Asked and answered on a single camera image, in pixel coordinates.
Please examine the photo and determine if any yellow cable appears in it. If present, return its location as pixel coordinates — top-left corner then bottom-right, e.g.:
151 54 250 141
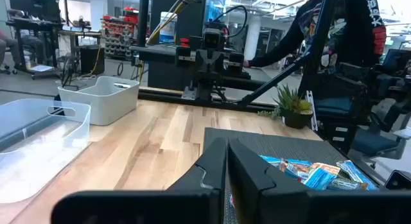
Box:
137 0 190 83

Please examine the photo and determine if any black drawer unit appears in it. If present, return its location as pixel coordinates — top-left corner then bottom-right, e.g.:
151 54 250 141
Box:
320 121 354 154

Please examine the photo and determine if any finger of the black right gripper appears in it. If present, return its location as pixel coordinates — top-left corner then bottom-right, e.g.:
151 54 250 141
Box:
195 50 211 74
210 50 225 74

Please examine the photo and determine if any red parts bin rack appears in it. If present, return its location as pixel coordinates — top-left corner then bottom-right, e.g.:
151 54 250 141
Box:
101 5 139 60

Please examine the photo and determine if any grey woven placemat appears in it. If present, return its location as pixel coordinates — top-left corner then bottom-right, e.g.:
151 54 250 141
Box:
202 126 386 224

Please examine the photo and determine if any black office chair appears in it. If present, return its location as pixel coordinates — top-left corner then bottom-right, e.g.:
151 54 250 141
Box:
349 49 411 169

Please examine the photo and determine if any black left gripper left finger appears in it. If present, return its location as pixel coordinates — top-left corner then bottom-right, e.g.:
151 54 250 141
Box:
50 137 228 224

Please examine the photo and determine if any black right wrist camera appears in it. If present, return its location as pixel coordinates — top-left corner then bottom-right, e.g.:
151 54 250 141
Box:
202 27 226 52

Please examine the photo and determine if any clear plastic bin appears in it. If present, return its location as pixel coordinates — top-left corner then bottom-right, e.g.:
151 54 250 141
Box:
0 98 92 204

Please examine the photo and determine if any black waste bin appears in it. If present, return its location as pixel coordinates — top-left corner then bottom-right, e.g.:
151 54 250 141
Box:
79 44 105 76

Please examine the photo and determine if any black aluminium table frame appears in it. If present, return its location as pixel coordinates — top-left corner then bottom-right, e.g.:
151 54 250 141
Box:
136 0 338 114

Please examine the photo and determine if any potted succulent plant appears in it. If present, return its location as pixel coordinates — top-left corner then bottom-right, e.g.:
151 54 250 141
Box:
256 84 314 130

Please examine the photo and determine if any white and blue jug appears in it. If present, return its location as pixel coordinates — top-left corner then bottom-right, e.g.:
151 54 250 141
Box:
159 11 177 44

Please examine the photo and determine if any black monitor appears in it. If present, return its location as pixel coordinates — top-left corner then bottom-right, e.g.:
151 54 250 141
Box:
8 0 62 23

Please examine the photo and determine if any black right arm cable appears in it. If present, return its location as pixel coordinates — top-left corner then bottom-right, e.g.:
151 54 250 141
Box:
213 4 249 39

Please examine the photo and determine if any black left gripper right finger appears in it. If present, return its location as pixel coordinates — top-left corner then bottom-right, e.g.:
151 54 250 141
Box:
227 139 411 224

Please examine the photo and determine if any person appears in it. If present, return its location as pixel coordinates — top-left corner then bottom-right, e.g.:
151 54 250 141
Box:
0 28 21 69
242 0 388 99

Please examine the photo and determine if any light grey plastic bin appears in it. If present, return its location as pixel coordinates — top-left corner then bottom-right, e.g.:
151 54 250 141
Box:
57 75 141 126

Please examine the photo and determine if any black standing desk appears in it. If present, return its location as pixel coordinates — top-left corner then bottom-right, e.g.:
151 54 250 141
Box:
5 18 64 80

